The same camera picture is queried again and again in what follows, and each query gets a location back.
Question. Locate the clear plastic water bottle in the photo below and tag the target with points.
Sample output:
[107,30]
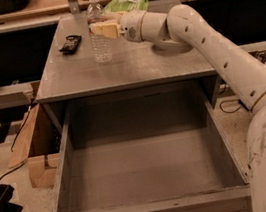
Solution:
[101,46]

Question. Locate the black snack bar wrapper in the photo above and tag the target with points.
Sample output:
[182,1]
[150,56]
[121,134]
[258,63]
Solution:
[71,44]

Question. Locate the open grey top drawer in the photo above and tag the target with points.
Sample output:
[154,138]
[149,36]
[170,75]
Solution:
[160,152]

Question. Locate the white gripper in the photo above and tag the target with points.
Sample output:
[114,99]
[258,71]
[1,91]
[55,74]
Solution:
[130,25]

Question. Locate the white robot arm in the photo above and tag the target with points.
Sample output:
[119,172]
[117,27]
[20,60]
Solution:
[182,28]

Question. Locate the grey wooden cabinet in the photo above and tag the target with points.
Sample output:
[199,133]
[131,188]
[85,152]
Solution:
[134,65]

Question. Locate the cardboard box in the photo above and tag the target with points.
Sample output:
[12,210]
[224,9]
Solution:
[34,148]

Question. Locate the green chip bag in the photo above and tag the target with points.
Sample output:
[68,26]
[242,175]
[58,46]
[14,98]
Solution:
[126,5]

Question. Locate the white paper bowl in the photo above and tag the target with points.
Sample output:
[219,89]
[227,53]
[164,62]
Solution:
[171,47]

